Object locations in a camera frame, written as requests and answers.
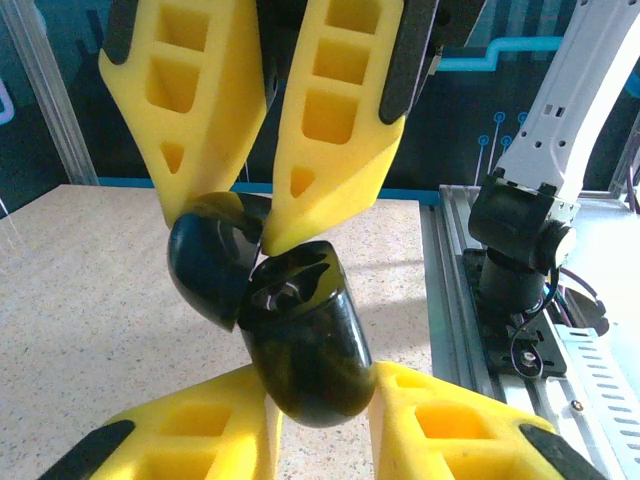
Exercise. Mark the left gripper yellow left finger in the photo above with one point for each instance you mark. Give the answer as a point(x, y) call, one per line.
point(200, 440)

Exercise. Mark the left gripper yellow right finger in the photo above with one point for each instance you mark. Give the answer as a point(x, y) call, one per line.
point(450, 440)

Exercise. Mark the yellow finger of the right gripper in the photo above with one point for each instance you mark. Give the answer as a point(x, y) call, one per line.
point(340, 150)
point(210, 125)

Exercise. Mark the black earbud charging case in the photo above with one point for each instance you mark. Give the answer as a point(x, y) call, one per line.
point(310, 360)

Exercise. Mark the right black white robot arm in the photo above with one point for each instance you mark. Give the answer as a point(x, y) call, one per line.
point(550, 100)

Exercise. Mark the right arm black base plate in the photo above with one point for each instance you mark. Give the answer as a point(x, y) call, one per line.
point(500, 350)

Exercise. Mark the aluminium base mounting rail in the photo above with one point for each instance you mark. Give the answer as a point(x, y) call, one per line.
point(450, 300)

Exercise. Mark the aluminium frame corner post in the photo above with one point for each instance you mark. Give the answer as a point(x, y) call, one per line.
point(52, 100)

